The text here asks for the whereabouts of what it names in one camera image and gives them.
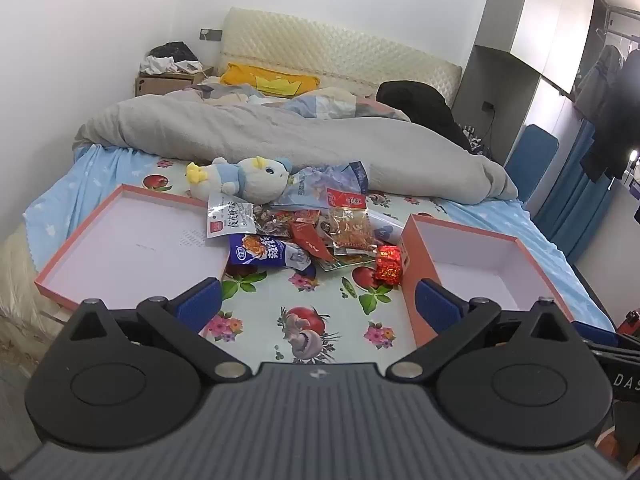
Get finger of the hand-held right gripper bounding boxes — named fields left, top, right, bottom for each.
left=582, top=336, right=640, bottom=362

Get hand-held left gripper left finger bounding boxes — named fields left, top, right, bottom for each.
left=65, top=277, right=253, bottom=381

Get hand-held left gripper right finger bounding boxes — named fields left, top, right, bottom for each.
left=387, top=277, right=576, bottom=381

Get deep orange cardboard box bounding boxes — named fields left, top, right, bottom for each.
left=400, top=213, right=576, bottom=348

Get silver snack packet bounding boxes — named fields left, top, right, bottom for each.
left=206, top=191, right=258, bottom=241

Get shiny red foil packet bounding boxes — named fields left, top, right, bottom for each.
left=375, top=245, right=403, bottom=286

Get blue snack packet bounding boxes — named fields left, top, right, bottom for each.
left=229, top=234, right=317, bottom=278

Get white bottle with blue drop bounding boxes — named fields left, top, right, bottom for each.
left=365, top=210, right=408, bottom=243

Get shallow pink box lid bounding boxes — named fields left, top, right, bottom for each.
left=34, top=183, right=236, bottom=336

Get clear snack packet red label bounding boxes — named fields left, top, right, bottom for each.
left=326, top=187, right=376, bottom=261

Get dark red triangular packet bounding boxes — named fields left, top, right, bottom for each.
left=290, top=220, right=336, bottom=261

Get white and blue plush toy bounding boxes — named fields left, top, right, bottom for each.
left=186, top=156, right=293, bottom=205

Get blue curtain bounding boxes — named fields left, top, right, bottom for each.
left=532, top=120, right=621, bottom=266

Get light blue plastic bag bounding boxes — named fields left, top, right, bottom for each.
left=272, top=160, right=369, bottom=211

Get checkered cloth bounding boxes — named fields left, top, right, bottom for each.
left=462, top=125, right=493, bottom=156

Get blue chair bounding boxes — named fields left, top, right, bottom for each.
left=504, top=124, right=560, bottom=203

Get cream mattress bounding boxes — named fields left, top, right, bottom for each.
left=0, top=225, right=81, bottom=333

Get grey duvet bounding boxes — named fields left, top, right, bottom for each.
left=72, top=92, right=519, bottom=205

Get black clothing on bed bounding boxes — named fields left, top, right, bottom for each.
left=376, top=80, right=473, bottom=151

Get brown cardboard box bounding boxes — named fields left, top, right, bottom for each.
left=134, top=67, right=216, bottom=97

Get yellow pillow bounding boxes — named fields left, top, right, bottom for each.
left=220, top=62, right=321, bottom=97

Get pastel patterned quilt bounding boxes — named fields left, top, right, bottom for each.
left=182, top=82, right=411, bottom=121

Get dark hanging clothes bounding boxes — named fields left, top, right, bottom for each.
left=572, top=45, right=640, bottom=183

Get pile of clothes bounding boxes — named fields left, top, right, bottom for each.
left=140, top=41, right=203, bottom=76

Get cream quilted headboard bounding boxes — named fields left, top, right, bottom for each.
left=218, top=7, right=463, bottom=106

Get grey wardrobe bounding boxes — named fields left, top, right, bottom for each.
left=452, top=0, right=611, bottom=206

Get metal clothes rack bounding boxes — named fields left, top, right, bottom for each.
left=595, top=2, right=640, bottom=41

